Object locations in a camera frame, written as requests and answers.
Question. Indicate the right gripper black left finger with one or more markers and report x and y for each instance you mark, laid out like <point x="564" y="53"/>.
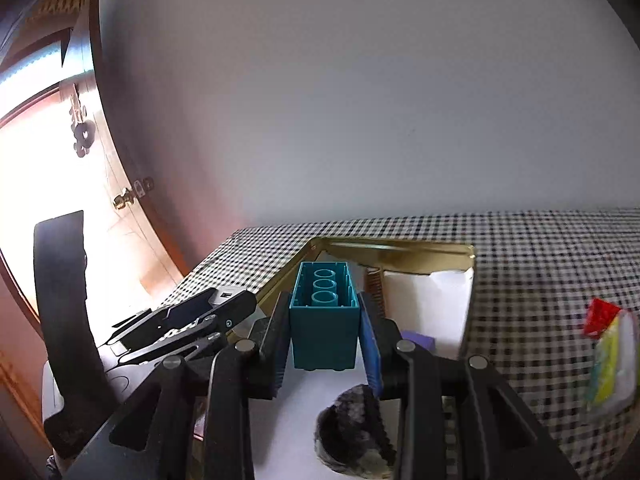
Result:
<point x="151" y="435"/>

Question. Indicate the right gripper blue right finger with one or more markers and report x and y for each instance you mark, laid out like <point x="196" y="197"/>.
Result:
<point x="456" y="416"/>

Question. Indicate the purple square box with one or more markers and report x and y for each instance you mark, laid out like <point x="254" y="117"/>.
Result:
<point x="423" y="341"/>

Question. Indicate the cyan toy brick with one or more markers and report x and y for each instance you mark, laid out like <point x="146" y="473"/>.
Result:
<point x="324" y="317"/>

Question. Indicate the clear plastic yellow case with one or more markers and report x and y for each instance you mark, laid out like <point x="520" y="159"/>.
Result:
<point x="613" y="379"/>

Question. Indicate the wooden comb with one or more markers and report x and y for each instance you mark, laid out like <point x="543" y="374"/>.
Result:
<point x="373" y="290"/>

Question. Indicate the red toy brick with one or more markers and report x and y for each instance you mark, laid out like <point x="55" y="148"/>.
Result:
<point x="600" y="315"/>

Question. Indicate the white paper liner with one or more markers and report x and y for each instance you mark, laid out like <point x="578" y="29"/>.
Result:
<point x="282" y="430"/>

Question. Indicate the black chair back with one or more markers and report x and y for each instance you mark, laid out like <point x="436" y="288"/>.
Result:
<point x="60" y="282"/>

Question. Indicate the brass door knob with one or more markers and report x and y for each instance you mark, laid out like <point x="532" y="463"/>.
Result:
<point x="139" y="189"/>

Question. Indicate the checkered tablecloth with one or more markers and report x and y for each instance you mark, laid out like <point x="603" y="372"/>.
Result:
<point x="536" y="274"/>

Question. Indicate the wooden door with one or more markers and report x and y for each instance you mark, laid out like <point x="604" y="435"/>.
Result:
<point x="132" y="257"/>

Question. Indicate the gold metal tin box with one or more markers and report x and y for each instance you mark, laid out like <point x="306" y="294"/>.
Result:
<point x="425" y="259"/>

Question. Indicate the brass door ornament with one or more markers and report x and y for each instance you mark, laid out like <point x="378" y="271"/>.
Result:
<point x="83" y="129"/>

